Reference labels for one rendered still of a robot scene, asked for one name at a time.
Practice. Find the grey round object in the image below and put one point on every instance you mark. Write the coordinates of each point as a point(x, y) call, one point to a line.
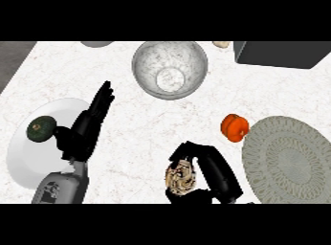
point(97, 43)

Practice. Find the dark grey box appliance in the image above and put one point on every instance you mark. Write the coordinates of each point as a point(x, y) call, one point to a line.
point(286, 53)

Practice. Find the cream and brown cupcake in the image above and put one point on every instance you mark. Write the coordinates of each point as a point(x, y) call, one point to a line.
point(181, 177)

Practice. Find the grey marbled bowl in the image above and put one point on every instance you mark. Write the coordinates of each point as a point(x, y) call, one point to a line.
point(169, 69)

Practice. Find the orange bell pepper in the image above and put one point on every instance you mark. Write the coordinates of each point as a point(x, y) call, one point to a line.
point(236, 127)

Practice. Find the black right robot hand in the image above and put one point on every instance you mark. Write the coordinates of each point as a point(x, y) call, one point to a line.
point(218, 172)

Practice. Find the grey round woven placemat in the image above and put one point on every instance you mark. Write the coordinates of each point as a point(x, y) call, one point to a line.
point(293, 161)

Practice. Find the dark green squash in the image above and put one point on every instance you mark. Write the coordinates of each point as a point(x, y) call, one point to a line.
point(42, 128)

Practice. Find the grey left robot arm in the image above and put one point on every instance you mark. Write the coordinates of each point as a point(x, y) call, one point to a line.
point(63, 188)

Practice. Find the small beige object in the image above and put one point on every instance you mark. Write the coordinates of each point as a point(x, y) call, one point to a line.
point(222, 44)

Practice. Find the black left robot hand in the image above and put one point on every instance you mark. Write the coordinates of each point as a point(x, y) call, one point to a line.
point(82, 127)

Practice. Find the white round plate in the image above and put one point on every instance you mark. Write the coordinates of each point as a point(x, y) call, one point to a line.
point(39, 150)

